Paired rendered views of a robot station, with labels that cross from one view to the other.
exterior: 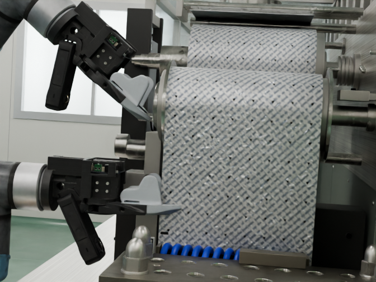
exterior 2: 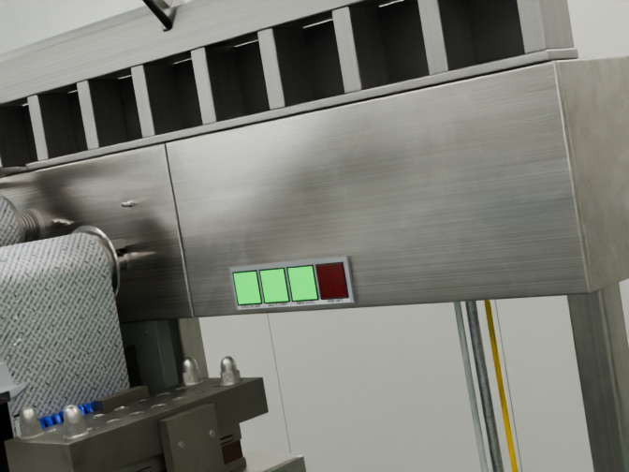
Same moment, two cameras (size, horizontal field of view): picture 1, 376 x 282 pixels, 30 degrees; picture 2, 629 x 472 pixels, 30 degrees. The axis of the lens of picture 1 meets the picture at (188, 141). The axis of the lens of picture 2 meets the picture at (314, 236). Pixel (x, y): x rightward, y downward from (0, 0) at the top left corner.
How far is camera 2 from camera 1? 1.28 m
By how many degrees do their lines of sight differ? 55
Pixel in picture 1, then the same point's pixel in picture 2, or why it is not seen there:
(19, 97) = not seen: outside the picture
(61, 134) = not seen: outside the picture
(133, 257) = (79, 420)
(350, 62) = (31, 219)
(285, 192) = (99, 342)
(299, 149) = (100, 301)
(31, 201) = not seen: outside the picture
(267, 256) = (122, 396)
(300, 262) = (144, 392)
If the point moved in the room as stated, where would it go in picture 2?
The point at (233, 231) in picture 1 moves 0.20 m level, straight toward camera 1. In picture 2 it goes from (70, 391) to (154, 390)
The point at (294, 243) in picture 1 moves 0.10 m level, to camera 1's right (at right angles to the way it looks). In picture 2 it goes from (116, 385) to (155, 371)
